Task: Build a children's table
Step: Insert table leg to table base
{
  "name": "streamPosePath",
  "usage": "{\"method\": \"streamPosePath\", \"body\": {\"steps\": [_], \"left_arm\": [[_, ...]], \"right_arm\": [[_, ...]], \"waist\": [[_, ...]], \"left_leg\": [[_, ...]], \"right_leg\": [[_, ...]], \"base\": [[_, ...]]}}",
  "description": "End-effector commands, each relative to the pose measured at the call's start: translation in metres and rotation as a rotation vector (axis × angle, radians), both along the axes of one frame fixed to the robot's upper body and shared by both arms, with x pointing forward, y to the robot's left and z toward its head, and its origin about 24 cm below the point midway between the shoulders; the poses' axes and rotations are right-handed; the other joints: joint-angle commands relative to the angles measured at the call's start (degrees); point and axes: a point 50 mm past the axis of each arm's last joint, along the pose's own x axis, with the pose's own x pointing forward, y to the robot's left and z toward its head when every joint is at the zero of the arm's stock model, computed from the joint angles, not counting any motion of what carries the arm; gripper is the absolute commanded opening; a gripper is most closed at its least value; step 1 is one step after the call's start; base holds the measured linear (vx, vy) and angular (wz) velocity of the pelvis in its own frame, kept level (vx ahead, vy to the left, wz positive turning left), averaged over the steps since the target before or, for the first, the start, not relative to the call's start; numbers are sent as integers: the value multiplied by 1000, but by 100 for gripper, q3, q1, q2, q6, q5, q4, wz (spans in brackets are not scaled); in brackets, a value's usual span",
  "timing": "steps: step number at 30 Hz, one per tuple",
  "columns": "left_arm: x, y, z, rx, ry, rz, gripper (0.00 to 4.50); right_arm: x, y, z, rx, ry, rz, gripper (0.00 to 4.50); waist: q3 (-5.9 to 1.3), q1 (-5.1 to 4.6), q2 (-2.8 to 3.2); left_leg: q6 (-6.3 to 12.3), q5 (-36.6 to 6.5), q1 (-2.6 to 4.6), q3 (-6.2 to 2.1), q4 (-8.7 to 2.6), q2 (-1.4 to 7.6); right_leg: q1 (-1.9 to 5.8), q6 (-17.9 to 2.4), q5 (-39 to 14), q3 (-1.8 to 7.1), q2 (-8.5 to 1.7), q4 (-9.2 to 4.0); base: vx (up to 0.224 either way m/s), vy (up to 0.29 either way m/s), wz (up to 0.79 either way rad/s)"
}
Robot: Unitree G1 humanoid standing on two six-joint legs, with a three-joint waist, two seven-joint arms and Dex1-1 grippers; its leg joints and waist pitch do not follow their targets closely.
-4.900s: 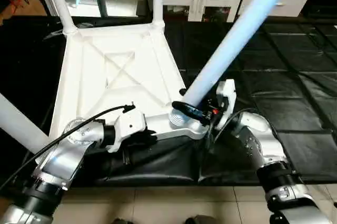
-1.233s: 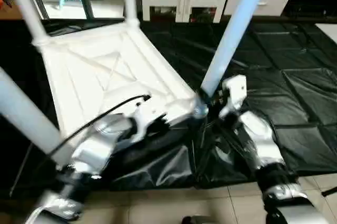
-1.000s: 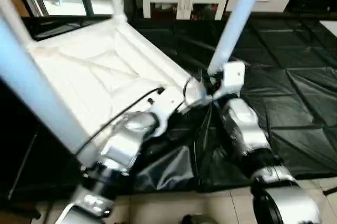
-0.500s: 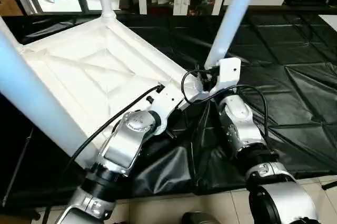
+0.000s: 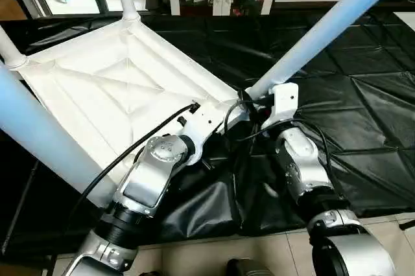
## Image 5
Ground white plastic table top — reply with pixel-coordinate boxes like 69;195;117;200
13;16;250;209

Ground black work mat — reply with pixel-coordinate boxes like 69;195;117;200
0;10;415;254

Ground white flat board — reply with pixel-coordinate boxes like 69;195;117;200
392;12;415;30

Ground brown box blue print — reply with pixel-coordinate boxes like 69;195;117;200
0;0;28;21

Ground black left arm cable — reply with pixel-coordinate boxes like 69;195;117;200
45;101;202;276

